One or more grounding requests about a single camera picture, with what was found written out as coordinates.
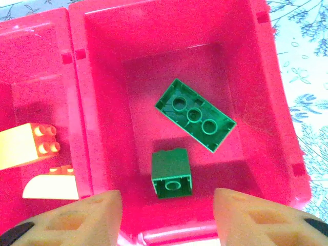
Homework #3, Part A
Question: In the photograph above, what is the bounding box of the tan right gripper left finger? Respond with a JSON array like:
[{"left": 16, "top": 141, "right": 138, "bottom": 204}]
[{"left": 0, "top": 189, "right": 124, "bottom": 246}]

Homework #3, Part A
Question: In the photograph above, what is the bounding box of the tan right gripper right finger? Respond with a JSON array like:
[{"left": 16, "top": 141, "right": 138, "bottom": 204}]
[{"left": 213, "top": 188, "right": 328, "bottom": 246}]

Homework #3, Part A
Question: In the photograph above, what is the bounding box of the yellow curved lego brick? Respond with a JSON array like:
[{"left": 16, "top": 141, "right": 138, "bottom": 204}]
[{"left": 22, "top": 166, "right": 80, "bottom": 201}]

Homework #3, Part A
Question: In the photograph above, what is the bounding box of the green square lego brick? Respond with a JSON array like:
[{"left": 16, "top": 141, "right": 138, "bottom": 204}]
[{"left": 151, "top": 148, "right": 193, "bottom": 199}]

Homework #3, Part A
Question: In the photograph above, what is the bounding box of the yellow tall lego brick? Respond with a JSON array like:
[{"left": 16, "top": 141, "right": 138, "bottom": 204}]
[{"left": 0, "top": 122, "right": 62, "bottom": 171}]

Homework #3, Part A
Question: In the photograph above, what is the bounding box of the green long lego brick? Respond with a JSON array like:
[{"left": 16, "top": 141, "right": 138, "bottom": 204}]
[{"left": 154, "top": 78, "right": 237, "bottom": 154}]

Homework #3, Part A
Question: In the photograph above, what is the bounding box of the red plastic storage bin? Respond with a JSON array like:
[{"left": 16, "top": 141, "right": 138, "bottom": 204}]
[
  {"left": 68, "top": 0, "right": 312, "bottom": 246},
  {"left": 0, "top": 7, "right": 94, "bottom": 233}
]

